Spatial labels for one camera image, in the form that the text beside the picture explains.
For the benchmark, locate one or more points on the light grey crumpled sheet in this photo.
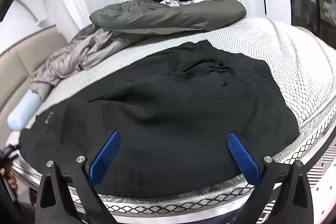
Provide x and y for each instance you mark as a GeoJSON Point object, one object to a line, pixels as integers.
{"type": "Point", "coordinates": [89, 47]}

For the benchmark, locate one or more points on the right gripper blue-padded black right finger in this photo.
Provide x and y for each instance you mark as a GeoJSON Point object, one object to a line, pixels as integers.
{"type": "Point", "coordinates": [287, 183]}

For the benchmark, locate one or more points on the light blue pillow roll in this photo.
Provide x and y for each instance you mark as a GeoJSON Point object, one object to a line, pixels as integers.
{"type": "Point", "coordinates": [24, 111]}

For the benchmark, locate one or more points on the beige upholstered headboard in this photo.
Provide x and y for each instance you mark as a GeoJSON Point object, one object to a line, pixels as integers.
{"type": "Point", "coordinates": [19, 63]}

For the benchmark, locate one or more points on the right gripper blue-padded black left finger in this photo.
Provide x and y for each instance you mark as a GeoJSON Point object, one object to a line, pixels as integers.
{"type": "Point", "coordinates": [67, 192]}

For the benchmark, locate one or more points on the person's left hand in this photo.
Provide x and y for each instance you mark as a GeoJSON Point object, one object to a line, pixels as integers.
{"type": "Point", "coordinates": [9, 176]}

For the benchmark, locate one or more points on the black pants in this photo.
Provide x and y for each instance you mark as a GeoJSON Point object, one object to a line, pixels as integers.
{"type": "Point", "coordinates": [174, 111]}

